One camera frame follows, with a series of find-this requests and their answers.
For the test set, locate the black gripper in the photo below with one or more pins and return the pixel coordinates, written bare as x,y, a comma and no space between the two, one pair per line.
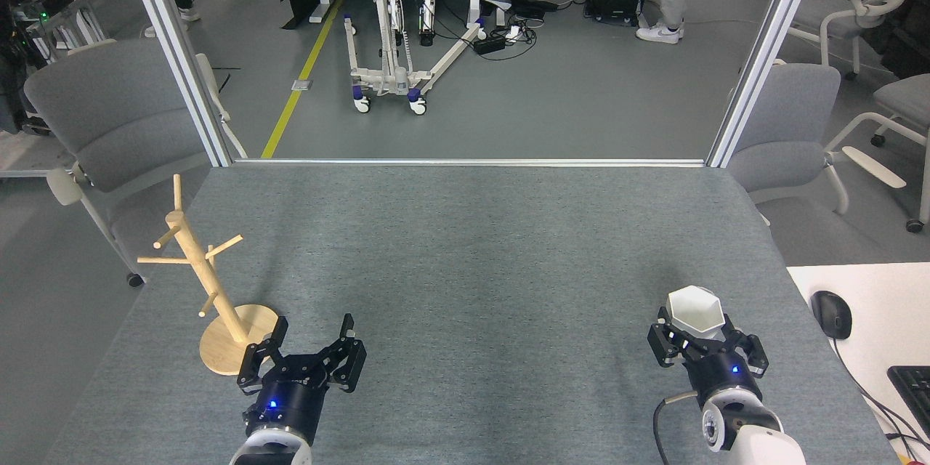
723,374
290,396

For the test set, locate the white hexagonal cup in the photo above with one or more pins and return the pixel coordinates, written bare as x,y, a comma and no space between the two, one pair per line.
694,309

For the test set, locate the robot arm white joint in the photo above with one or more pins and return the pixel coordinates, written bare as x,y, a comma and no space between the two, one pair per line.
272,447

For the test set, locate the wooden cup rack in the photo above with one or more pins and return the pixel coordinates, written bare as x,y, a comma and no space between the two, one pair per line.
203,272

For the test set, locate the black computer mouse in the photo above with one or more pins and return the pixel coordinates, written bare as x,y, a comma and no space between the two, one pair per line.
832,314

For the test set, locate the black keyboard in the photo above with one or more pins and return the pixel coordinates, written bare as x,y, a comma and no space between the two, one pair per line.
915,392

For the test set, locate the metal floor plate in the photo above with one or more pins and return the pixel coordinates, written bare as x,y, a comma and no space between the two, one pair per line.
302,84

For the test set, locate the grey office chair on casters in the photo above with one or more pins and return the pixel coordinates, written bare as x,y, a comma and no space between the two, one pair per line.
908,98

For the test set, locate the white office chair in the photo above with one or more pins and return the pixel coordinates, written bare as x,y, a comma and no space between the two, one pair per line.
828,25

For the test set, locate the black power strip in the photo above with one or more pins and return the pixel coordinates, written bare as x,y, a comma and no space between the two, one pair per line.
490,43

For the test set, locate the black device with green light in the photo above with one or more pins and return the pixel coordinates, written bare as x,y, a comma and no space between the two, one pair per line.
47,0

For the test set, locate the grey chair with white frame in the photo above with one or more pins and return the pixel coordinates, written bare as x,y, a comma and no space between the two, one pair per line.
792,109
109,109

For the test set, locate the silver table edge rail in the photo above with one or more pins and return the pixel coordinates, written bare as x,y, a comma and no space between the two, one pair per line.
472,162

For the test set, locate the silver frame post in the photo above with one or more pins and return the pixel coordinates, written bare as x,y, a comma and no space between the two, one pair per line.
764,51
175,43

